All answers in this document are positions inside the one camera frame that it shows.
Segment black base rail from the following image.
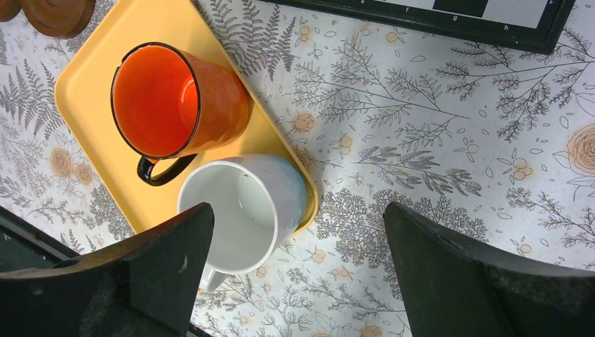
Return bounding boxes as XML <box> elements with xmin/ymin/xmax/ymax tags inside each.
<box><xmin>1</xmin><ymin>207</ymin><xmax>79</xmax><ymax>272</ymax></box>

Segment white mug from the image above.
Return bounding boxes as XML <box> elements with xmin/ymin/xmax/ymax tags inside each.
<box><xmin>178</xmin><ymin>154</ymin><xmax>307</xmax><ymax>293</ymax></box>

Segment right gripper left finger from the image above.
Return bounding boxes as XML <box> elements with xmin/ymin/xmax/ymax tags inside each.
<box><xmin>1</xmin><ymin>203</ymin><xmax>215</xmax><ymax>336</ymax></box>

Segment orange enamel mug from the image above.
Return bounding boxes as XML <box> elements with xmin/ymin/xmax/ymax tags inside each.
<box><xmin>110</xmin><ymin>41</ymin><xmax>250</xmax><ymax>186</ymax></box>

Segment brown wooden coaster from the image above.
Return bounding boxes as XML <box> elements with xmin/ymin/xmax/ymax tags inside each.
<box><xmin>19</xmin><ymin>0</ymin><xmax>96</xmax><ymax>39</ymax></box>
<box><xmin>0</xmin><ymin>0</ymin><xmax>21</xmax><ymax>22</ymax></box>

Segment black white chessboard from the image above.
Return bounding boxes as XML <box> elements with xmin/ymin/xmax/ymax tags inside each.
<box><xmin>271</xmin><ymin>0</ymin><xmax>575</xmax><ymax>54</ymax></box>

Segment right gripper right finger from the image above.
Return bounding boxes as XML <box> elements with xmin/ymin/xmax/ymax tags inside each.
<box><xmin>383</xmin><ymin>202</ymin><xmax>594</xmax><ymax>336</ymax></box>

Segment floral tablecloth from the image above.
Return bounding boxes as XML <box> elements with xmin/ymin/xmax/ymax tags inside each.
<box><xmin>0</xmin><ymin>0</ymin><xmax>595</xmax><ymax>337</ymax></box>

